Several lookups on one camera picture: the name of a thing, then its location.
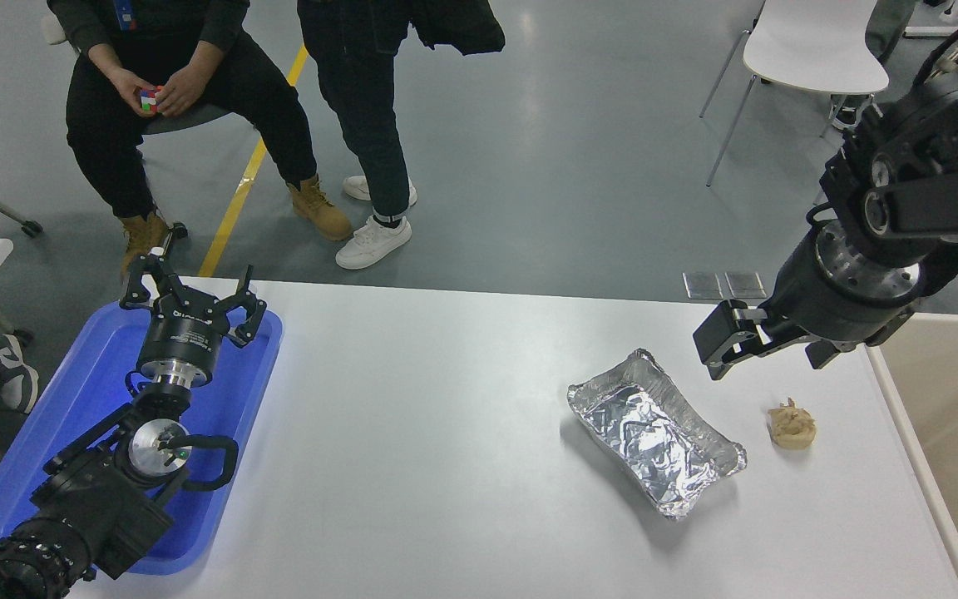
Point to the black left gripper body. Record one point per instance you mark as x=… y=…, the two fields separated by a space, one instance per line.
x=184 y=341

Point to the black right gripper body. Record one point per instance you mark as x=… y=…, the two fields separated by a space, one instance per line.
x=820 y=304

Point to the foil tray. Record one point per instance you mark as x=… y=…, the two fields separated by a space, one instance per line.
x=654 y=433

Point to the multicoloured puzzle cube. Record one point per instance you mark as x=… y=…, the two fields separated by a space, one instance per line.
x=149 y=100

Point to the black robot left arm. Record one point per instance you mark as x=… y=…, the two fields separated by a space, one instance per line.
x=105 y=507

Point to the metal floor plate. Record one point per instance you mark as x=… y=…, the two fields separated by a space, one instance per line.
x=745 y=284
x=703 y=285

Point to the person's left hand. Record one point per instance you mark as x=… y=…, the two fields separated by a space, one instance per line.
x=186 y=87

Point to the person's right hand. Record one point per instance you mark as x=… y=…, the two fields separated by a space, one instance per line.
x=130 y=87

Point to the black caster wheel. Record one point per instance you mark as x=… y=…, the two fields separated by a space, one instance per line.
x=177 y=230

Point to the blue plastic tray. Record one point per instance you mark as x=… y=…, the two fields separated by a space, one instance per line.
x=234 y=391

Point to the grey stool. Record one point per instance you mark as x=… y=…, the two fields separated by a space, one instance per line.
x=196 y=118

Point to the person's foot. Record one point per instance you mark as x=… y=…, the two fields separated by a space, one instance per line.
x=5 y=370

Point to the white chair with metal legs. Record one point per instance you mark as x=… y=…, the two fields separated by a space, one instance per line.
x=812 y=46

